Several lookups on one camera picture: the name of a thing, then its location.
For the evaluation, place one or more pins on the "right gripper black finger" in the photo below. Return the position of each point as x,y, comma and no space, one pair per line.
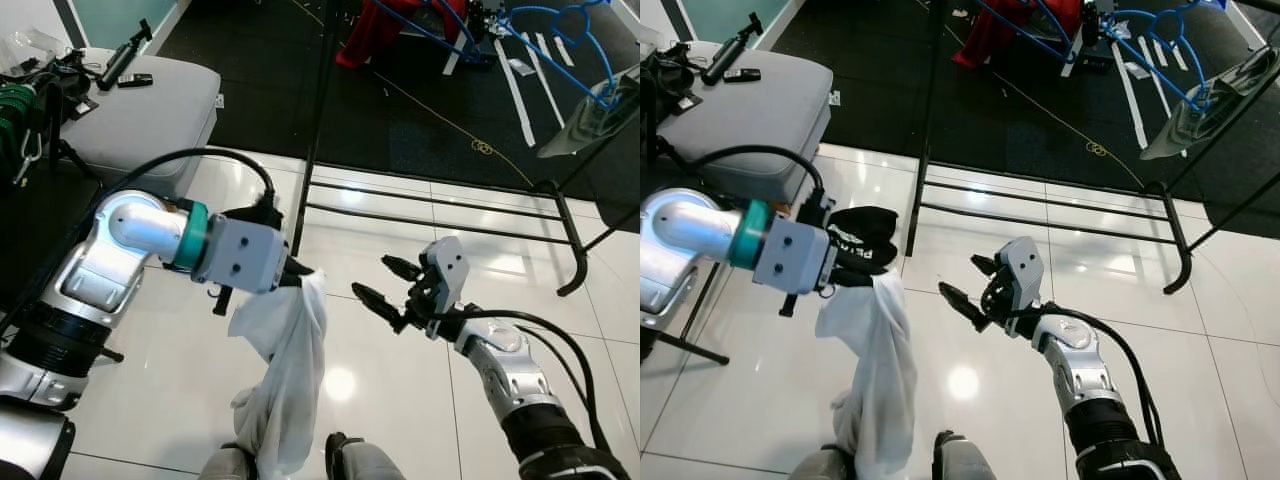
380,305
402,267
962,303
985,265

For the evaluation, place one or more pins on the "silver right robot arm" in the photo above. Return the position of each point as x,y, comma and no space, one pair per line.
520,380
1085,380

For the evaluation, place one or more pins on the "black tripod stand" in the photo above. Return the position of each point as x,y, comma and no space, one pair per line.
122,60
728,52

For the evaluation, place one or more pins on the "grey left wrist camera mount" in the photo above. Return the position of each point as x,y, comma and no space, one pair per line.
795,255
245,255

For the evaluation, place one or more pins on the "red garment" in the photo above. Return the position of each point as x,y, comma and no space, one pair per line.
375,35
985,35

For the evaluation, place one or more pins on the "black metal clothes rack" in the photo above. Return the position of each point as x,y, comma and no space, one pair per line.
924,100
320,100

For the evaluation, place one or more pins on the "black remote control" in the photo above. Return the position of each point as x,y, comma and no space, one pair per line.
742,75
135,80

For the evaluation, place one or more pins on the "blue plastic clothes hanger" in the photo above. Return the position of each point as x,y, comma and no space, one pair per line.
1200,100
605,100
440,40
1030,35

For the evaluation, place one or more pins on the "grey upholstered ottoman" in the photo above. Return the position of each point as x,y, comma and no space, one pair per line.
750,115
150,115

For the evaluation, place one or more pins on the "white cloth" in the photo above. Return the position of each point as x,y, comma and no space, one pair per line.
880,370
290,370

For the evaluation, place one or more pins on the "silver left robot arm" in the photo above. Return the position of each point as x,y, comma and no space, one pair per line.
90,280
680,240

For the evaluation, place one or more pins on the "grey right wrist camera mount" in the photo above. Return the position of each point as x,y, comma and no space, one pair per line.
448,270
1025,270

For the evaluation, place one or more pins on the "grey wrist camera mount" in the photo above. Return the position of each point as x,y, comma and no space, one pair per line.
795,255
448,270
1025,270
245,255

